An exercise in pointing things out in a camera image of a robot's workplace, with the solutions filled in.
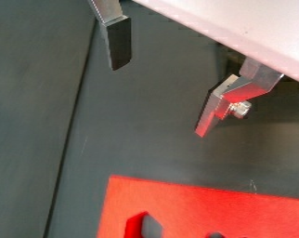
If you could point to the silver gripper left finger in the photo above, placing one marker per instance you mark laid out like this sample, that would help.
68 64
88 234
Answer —
116 30

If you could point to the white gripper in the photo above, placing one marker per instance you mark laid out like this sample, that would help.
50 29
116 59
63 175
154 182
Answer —
260 28

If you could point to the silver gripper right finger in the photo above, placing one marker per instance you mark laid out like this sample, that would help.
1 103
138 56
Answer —
229 97

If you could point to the red shape-sorter fixture block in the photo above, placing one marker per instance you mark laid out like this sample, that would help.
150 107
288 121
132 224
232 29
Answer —
192 211

